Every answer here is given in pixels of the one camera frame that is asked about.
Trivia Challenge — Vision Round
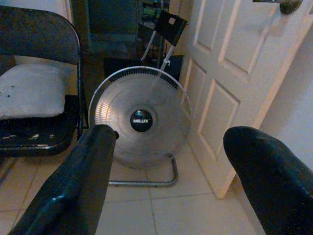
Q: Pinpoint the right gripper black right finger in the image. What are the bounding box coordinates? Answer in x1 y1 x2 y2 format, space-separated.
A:
223 126 313 235

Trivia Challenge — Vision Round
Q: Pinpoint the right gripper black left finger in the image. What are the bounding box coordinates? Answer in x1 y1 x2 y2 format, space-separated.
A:
8 124 120 235

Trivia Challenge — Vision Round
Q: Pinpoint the white seat cushion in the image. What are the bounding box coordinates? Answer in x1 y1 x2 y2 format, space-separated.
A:
0 64 71 120

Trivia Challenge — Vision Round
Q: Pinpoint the silver round floor fan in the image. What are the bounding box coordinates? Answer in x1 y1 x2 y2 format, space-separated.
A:
88 65 192 188

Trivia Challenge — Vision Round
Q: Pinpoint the white panel door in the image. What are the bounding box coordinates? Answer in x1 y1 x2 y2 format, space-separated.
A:
179 0 313 199

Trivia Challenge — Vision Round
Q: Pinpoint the black folding chair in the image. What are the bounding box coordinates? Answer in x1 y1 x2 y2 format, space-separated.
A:
0 5 89 157

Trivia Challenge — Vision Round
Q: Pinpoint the dark metal door knob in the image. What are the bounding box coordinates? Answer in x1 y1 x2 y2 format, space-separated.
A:
253 0 304 15

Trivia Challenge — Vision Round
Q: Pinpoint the black chair with white legs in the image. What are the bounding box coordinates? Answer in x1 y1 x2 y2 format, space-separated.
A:
140 9 188 71

